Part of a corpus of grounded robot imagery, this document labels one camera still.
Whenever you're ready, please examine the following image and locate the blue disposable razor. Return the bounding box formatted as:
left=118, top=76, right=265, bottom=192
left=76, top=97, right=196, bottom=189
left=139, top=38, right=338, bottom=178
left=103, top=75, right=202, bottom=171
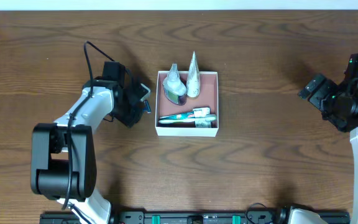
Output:
left=143, top=100, right=151, bottom=114

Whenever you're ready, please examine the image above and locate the clear spray bottle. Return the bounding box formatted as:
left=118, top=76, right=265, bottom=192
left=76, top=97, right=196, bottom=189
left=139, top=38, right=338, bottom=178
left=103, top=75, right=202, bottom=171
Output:
left=163, top=63, right=186, bottom=106

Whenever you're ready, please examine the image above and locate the white cream tube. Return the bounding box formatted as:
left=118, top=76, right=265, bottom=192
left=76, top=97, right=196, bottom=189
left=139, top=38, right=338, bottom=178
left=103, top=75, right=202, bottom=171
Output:
left=186, top=52, right=201, bottom=98

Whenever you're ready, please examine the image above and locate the red teal toothpaste tube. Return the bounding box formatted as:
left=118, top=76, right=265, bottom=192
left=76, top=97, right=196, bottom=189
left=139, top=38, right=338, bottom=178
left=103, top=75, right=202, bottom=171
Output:
left=160, top=107, right=211, bottom=120

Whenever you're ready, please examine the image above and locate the green soap packet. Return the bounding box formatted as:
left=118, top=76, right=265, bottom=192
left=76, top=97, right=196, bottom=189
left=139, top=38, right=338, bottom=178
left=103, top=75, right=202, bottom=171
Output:
left=195, top=120, right=212, bottom=128

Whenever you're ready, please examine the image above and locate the green white toothbrush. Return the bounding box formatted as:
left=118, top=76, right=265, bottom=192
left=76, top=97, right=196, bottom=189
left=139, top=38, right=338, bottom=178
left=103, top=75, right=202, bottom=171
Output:
left=158, top=114, right=217, bottom=124

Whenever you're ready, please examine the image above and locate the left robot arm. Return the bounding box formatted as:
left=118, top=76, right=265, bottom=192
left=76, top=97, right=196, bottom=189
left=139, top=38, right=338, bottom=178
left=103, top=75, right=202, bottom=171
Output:
left=30, top=62, right=150, bottom=224

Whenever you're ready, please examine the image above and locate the white open cardboard box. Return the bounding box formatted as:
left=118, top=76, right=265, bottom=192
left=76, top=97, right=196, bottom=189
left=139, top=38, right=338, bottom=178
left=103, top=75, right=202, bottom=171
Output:
left=155, top=71, right=219, bottom=138

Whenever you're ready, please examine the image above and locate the black left cable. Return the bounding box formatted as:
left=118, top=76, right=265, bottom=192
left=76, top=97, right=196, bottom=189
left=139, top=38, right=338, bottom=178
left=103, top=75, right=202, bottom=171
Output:
left=61, top=40, right=133, bottom=211

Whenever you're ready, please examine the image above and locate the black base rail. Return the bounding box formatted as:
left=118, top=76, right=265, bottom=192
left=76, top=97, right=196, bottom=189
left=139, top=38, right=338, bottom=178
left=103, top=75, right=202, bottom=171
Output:
left=39, top=210, right=351, bottom=224

